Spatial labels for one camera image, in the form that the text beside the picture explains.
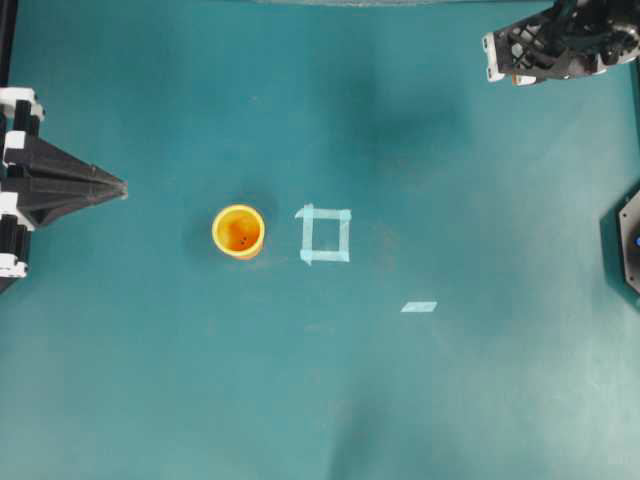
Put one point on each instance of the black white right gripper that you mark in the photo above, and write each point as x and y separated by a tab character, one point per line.
571	39

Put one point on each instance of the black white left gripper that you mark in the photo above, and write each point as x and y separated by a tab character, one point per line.
21	214

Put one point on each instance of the orange cylindrical cup block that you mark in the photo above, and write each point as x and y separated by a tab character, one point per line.
239	231

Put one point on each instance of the dark octagonal robot base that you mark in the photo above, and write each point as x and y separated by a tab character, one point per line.
619	232

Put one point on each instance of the light blue tape square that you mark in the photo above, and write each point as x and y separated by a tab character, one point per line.
325	234

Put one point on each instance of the light blue tape strip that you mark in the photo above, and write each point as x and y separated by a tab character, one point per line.
419	307

